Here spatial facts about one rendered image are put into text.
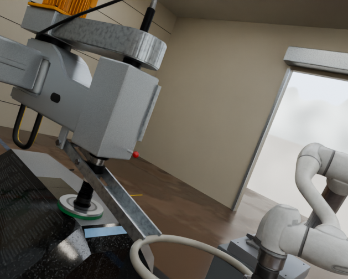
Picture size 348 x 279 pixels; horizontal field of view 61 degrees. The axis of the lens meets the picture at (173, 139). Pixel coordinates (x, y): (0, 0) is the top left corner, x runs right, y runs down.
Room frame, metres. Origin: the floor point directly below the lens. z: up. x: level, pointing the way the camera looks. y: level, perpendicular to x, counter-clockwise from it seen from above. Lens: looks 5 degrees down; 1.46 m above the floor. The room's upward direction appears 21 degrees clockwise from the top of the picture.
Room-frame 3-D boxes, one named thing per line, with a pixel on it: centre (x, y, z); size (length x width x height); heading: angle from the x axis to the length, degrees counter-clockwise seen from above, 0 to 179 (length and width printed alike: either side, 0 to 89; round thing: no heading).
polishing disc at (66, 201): (1.39, 0.30, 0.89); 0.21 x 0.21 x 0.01
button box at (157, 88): (1.45, 0.18, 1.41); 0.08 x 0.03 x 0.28; 57
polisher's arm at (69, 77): (1.62, 0.62, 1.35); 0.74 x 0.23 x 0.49; 57
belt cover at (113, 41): (1.58, 0.60, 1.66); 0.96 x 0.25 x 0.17; 57
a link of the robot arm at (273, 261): (0.97, -0.45, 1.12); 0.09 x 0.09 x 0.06
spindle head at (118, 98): (1.44, 0.37, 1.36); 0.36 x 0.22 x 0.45; 57
